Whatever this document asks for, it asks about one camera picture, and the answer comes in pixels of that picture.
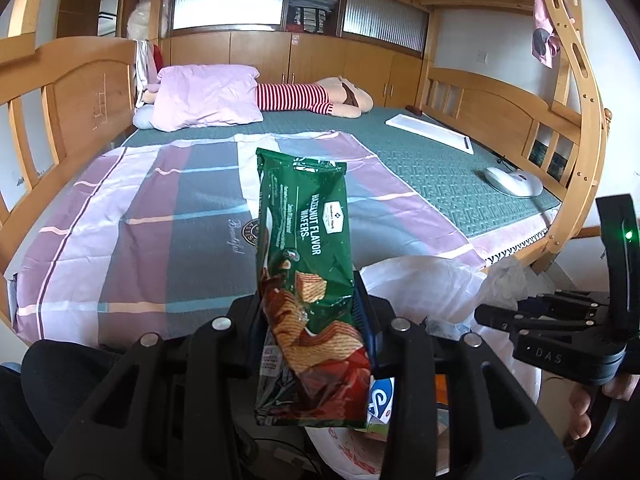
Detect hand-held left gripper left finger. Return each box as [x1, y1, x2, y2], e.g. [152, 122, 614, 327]
[45, 294, 266, 480]

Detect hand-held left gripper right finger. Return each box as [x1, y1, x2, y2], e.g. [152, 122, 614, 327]
[352, 270, 576, 480]

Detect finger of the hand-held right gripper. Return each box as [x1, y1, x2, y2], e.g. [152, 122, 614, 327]
[474, 305, 601, 332]
[520, 292, 608, 317]

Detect white plastic bag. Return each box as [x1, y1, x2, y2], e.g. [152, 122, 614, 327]
[305, 255, 543, 480]

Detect green wafer wrapper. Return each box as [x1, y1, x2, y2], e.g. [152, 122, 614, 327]
[254, 147, 373, 429]

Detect person's right hand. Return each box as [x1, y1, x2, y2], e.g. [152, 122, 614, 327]
[570, 375, 640, 441]

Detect blue and white wrapper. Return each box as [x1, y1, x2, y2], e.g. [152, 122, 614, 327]
[367, 377, 396, 428]

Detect white handheld appliance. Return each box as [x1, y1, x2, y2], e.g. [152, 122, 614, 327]
[482, 166, 544, 198]

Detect plaid pink grey bedsheet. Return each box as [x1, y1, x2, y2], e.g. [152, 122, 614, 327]
[12, 131, 488, 348]

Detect green patterned bed mat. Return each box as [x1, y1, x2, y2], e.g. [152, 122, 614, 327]
[112, 106, 563, 241]

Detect white flat board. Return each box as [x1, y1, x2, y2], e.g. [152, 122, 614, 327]
[385, 112, 475, 155]

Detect person's black trousers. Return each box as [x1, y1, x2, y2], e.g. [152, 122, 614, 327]
[0, 340, 136, 480]

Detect pink pillow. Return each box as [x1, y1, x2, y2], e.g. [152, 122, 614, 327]
[151, 64, 264, 132]

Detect light blue cushion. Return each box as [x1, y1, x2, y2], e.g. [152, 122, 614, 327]
[132, 104, 157, 130]

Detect plush doll striped shirt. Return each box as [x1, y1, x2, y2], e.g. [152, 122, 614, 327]
[136, 76, 375, 119]

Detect pink hanging cloth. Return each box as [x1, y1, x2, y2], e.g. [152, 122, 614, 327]
[531, 0, 563, 68]

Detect white and red cloth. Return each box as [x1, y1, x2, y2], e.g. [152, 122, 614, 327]
[134, 40, 163, 106]

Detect ribbed glass panel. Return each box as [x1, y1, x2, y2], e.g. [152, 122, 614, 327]
[171, 0, 287, 31]
[342, 0, 431, 53]

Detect stack of folded bags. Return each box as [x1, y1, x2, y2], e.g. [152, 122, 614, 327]
[286, 0, 343, 36]

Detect white wrapped bundle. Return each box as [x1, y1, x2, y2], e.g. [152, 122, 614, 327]
[125, 0, 161, 41]

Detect wooden wardrobe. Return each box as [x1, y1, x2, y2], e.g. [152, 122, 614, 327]
[55, 0, 166, 41]

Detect wooden wall cabinet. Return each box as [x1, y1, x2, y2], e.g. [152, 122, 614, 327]
[160, 30, 433, 111]

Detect wooden bunk bed frame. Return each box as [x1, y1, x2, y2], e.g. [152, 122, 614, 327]
[0, 0, 640, 331]

